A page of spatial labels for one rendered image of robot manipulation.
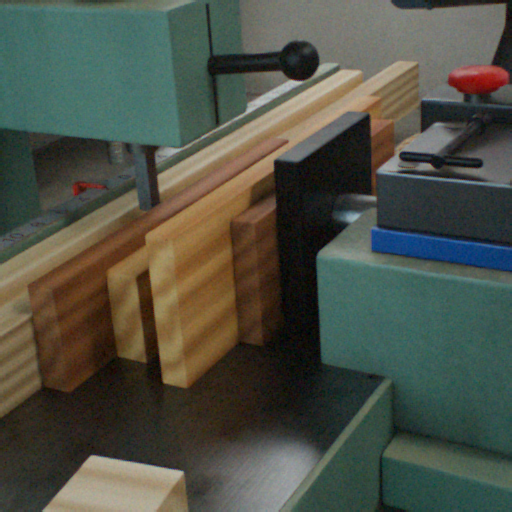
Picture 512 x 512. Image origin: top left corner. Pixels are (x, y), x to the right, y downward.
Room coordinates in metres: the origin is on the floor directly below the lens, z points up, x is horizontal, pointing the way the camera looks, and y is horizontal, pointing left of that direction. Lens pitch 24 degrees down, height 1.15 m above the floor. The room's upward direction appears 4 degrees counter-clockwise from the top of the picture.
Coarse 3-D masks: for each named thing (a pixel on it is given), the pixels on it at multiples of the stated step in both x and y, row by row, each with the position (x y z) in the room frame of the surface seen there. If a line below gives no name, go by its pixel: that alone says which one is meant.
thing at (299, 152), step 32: (352, 128) 0.52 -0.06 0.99; (288, 160) 0.47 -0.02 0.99; (320, 160) 0.49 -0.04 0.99; (352, 160) 0.52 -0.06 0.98; (288, 192) 0.47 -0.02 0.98; (320, 192) 0.49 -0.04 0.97; (352, 192) 0.52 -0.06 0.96; (288, 224) 0.47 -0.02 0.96; (320, 224) 0.48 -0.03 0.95; (288, 256) 0.47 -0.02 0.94; (288, 288) 0.47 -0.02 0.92; (288, 320) 0.47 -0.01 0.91
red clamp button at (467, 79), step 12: (456, 72) 0.50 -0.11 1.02; (468, 72) 0.50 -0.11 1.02; (480, 72) 0.50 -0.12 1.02; (492, 72) 0.50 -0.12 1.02; (504, 72) 0.50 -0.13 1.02; (456, 84) 0.50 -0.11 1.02; (468, 84) 0.49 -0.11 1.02; (480, 84) 0.49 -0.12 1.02; (492, 84) 0.49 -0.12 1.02; (504, 84) 0.49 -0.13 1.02
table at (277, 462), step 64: (128, 384) 0.43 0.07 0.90; (192, 384) 0.42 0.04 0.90; (256, 384) 0.42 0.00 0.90; (320, 384) 0.42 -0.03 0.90; (384, 384) 0.41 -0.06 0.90; (0, 448) 0.38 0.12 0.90; (64, 448) 0.38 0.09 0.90; (128, 448) 0.37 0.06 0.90; (192, 448) 0.37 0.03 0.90; (256, 448) 0.37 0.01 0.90; (320, 448) 0.36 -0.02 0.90; (384, 448) 0.40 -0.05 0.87; (448, 448) 0.40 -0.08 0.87
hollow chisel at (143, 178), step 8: (136, 160) 0.53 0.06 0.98; (144, 160) 0.53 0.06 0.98; (152, 160) 0.54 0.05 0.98; (136, 168) 0.54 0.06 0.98; (144, 168) 0.53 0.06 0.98; (152, 168) 0.54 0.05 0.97; (136, 176) 0.54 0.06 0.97; (144, 176) 0.53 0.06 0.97; (152, 176) 0.54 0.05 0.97; (144, 184) 0.53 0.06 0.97; (152, 184) 0.53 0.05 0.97; (144, 192) 0.53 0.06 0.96; (152, 192) 0.53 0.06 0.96; (144, 200) 0.53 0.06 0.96; (152, 200) 0.53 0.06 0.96; (144, 208) 0.53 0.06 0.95
